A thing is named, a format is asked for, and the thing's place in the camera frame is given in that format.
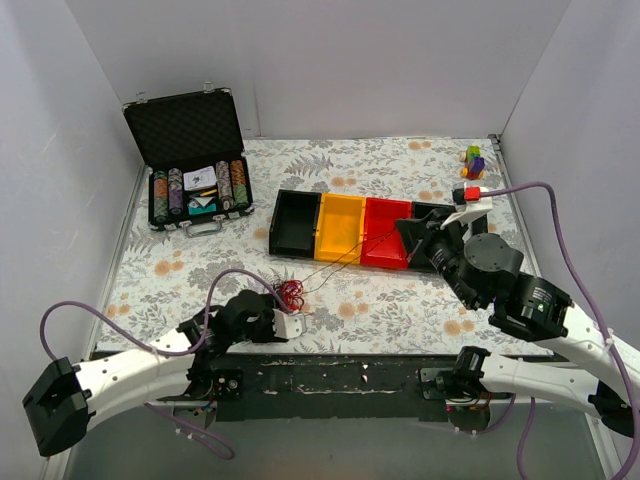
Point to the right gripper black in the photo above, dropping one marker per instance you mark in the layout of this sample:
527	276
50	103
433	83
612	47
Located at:
424	240

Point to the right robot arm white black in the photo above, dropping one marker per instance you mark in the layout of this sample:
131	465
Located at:
483	271

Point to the red bin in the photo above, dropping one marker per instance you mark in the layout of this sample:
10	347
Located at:
383	246

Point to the black bin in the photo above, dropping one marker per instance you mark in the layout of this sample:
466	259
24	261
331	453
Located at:
425	212
293	225

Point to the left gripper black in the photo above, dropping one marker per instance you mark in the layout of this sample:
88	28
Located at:
267	326

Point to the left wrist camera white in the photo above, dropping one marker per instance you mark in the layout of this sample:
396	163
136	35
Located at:
288	326

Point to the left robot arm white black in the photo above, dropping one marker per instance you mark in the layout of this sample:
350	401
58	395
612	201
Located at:
69	399

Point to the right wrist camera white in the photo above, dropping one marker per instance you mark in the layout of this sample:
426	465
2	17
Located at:
470	205

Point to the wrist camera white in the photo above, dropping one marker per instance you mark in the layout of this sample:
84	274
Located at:
470	205
288	326

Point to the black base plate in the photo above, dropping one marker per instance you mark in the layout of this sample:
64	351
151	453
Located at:
278	386

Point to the yellow bin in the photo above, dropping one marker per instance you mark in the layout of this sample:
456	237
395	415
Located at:
339	232

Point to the playing card deck white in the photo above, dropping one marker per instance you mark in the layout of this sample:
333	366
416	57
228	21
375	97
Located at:
200	179

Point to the floral table mat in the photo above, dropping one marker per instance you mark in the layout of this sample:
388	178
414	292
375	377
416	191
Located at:
164	278

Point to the left black bin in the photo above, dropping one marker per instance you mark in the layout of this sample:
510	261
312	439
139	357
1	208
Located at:
293	225

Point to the right black bin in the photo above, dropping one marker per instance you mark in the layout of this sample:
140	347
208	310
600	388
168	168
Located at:
425	212

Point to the colourful toy block train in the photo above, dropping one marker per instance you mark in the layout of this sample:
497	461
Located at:
473	163

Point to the aluminium rail frame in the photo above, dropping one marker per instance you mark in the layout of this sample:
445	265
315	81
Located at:
579	390

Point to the teal card box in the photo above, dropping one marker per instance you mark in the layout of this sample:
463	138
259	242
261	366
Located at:
202	205

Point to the black poker chip case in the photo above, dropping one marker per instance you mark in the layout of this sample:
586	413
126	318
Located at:
187	132

